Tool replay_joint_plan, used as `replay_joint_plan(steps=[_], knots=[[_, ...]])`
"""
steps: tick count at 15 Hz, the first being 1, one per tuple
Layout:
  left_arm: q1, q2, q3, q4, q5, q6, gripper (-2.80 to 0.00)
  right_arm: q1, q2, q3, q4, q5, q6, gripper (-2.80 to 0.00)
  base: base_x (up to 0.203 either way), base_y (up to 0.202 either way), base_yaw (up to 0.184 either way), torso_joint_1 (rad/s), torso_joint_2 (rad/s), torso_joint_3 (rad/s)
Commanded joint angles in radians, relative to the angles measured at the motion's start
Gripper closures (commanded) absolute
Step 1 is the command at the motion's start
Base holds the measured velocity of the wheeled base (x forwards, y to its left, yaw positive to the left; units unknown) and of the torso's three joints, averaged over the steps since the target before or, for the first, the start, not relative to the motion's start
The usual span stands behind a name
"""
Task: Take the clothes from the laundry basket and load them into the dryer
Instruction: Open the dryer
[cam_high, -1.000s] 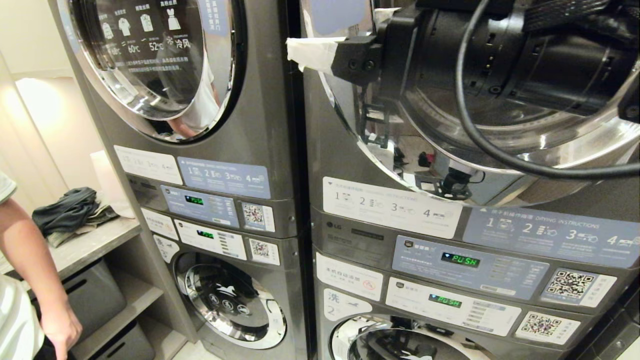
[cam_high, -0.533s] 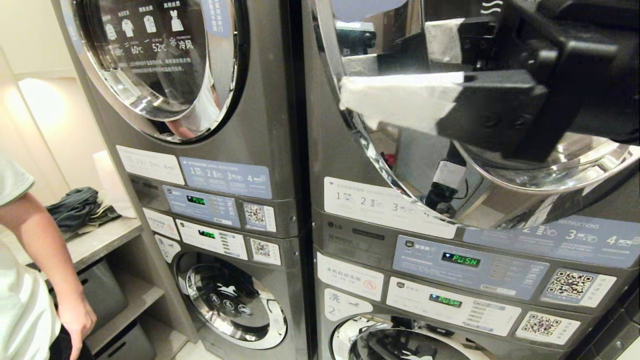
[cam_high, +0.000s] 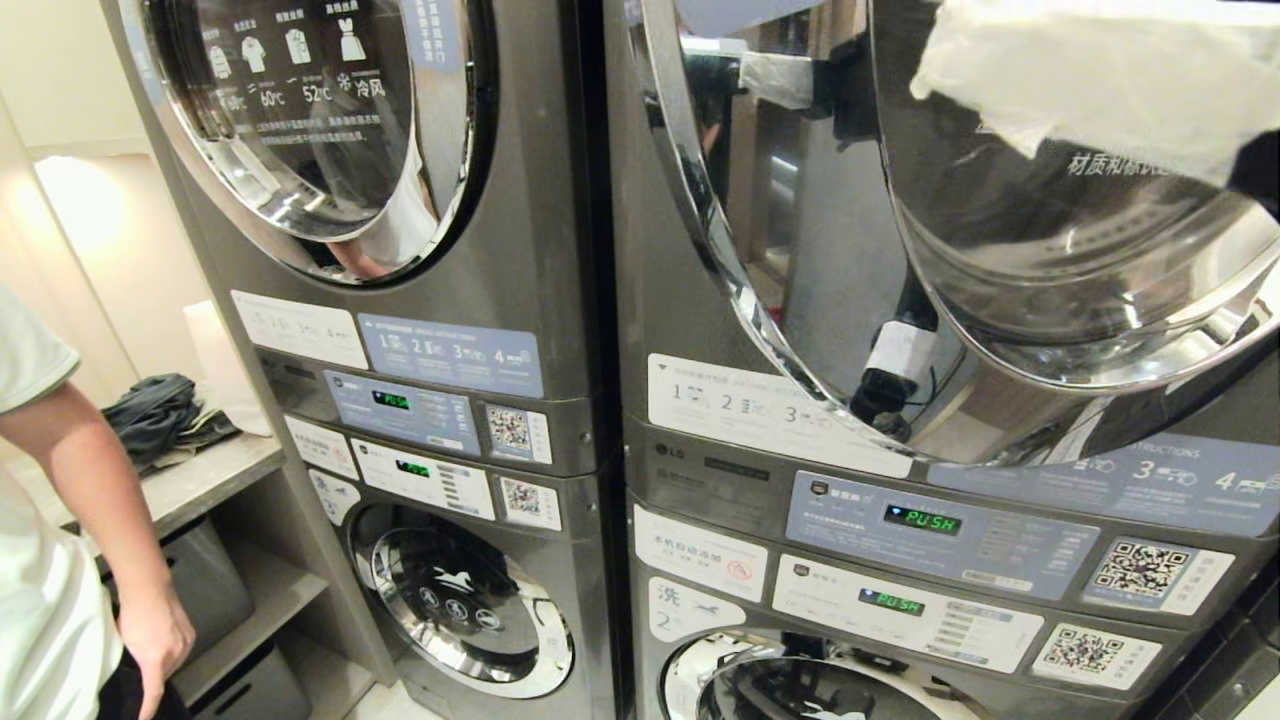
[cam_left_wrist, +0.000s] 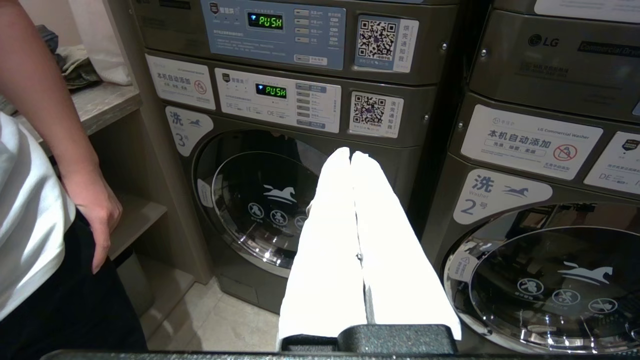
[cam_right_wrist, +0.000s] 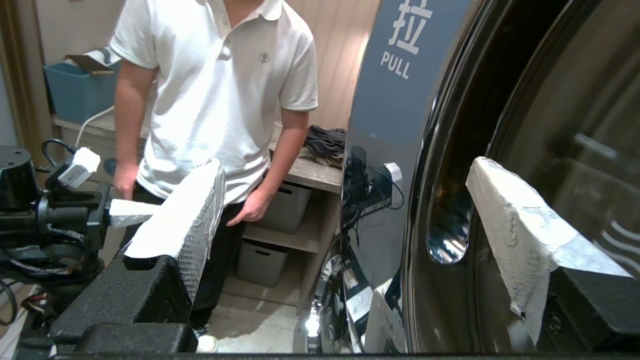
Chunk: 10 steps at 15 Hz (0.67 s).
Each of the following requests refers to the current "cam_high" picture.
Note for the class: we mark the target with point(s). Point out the round chrome washer door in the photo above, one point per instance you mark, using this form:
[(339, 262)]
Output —
[(465, 600), (800, 695)]

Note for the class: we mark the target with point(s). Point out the grey stacked washer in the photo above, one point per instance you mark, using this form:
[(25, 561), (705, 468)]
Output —
[(645, 680), (590, 600)]

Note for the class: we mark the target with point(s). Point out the grey stacked dryer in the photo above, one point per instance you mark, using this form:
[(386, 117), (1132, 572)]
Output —
[(640, 340), (545, 250)]

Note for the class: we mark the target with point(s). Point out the person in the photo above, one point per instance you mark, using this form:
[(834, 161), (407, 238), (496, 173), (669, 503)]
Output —
[(40, 600)]

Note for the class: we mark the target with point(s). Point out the round chrome dryer door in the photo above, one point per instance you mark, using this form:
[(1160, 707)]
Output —
[(810, 250), (300, 120)]

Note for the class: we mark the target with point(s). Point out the white cloth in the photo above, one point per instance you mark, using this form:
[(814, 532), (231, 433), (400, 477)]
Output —
[(1100, 80)]

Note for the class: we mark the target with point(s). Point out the grey storage bin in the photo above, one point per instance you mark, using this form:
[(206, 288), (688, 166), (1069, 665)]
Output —
[(210, 590)]

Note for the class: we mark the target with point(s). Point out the dark folded clothes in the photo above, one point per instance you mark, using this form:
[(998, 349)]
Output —
[(155, 415)]

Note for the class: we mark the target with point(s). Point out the grey shelf unit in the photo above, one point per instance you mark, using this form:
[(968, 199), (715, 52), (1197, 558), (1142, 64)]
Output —
[(215, 475)]

